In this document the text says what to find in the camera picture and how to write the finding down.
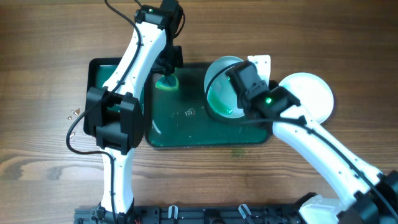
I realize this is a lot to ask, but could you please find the green yellow sponge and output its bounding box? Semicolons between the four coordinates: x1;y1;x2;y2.
155;75;179;91

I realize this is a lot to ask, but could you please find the white plate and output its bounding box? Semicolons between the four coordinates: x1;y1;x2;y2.
204;56;244;119
279;72;335;123

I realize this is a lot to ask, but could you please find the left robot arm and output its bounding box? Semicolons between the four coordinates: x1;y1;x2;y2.
84;1;185;223

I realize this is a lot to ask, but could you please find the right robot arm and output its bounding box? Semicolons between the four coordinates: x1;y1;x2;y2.
226;61;397;223

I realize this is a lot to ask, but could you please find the large dark serving tray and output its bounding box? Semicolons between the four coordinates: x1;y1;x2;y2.
141;62;271;149

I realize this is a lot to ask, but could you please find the small black water tray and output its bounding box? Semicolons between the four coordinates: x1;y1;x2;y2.
83;57;147;135

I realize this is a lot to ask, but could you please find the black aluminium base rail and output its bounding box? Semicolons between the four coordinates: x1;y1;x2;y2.
73;204;305;224

